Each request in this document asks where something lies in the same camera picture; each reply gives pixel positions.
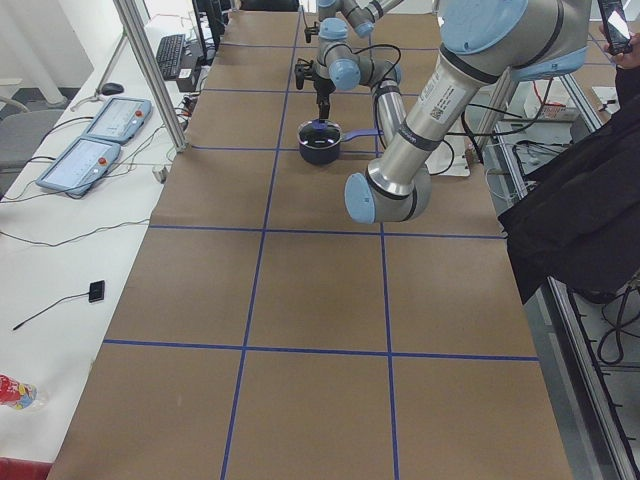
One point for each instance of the glass pot lid blue knob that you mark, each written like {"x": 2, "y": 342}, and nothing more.
{"x": 319, "y": 134}

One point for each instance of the dark blue cooking pot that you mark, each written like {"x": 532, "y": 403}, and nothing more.
{"x": 327, "y": 156}

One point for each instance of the black computer keyboard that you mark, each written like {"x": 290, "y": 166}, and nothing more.
{"x": 169, "y": 55}

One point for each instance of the upper blue teach pendant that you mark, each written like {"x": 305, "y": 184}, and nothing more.
{"x": 119, "y": 119}

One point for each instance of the blue teach pendant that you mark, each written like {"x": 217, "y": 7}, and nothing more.
{"x": 119, "y": 119}
{"x": 85, "y": 161}

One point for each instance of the black computer mouse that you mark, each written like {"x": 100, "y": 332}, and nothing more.
{"x": 111, "y": 88}

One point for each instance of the lower blue teach pendant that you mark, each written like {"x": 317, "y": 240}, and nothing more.
{"x": 85, "y": 161}

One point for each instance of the person in black jacket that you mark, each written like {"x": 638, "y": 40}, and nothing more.
{"x": 580, "y": 224}

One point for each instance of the small black square device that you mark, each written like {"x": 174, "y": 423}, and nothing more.
{"x": 96, "y": 291}

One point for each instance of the black smartphone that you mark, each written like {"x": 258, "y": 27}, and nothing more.
{"x": 615, "y": 26}

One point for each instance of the red labelled plastic bottle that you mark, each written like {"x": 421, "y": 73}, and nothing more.
{"x": 19, "y": 395}

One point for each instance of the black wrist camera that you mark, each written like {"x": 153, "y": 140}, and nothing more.
{"x": 303, "y": 71}

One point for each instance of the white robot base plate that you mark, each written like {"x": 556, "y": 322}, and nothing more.
{"x": 449, "y": 158}

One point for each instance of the aluminium frame post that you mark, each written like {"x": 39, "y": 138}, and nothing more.
{"x": 134, "y": 30}

